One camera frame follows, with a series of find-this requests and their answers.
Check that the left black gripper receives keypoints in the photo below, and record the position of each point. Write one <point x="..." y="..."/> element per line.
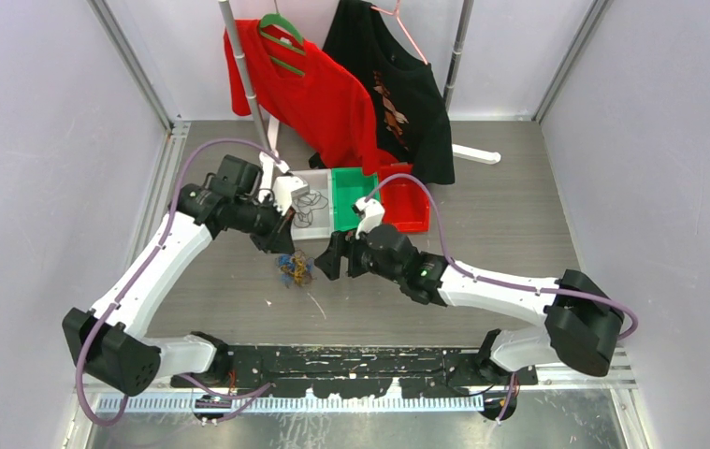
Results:
<point x="279" y="238"/>

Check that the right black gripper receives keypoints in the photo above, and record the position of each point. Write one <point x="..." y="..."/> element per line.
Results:
<point x="341" y="244"/>

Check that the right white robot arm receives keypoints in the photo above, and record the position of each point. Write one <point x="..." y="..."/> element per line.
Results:
<point x="568" y="320"/>

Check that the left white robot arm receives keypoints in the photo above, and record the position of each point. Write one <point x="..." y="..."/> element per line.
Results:
<point x="108" y="342"/>

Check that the white plastic bin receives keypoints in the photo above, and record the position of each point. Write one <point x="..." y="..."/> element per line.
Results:
<point x="314" y="215"/>

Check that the green plastic bin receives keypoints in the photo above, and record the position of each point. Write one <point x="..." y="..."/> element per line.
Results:
<point x="348" y="185"/>

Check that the red plastic bin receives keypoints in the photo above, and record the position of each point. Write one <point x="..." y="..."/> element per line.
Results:
<point x="406" y="206"/>

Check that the white clothes rack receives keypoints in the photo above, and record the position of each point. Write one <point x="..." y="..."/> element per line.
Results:
<point x="269" y="158"/>

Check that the red t-shirt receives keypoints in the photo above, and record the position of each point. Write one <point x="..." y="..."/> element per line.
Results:
<point x="328" y="107"/>

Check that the black t-shirt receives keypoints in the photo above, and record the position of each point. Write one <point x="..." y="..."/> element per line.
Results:
<point x="412" y="125"/>

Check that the green clothes hanger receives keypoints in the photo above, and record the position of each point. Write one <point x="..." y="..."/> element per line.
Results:
<point x="293" y="42"/>

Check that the pink clothes hanger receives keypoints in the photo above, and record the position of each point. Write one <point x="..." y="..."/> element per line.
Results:
<point x="395" y="12"/>

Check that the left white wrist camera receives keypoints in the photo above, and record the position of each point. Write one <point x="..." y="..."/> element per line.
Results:
<point x="285" y="189"/>

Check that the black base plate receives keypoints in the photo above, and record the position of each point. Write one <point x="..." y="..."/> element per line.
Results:
<point x="351" y="371"/>

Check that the white slotted cable duct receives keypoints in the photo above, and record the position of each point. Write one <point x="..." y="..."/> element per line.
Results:
<point x="196" y="402"/>

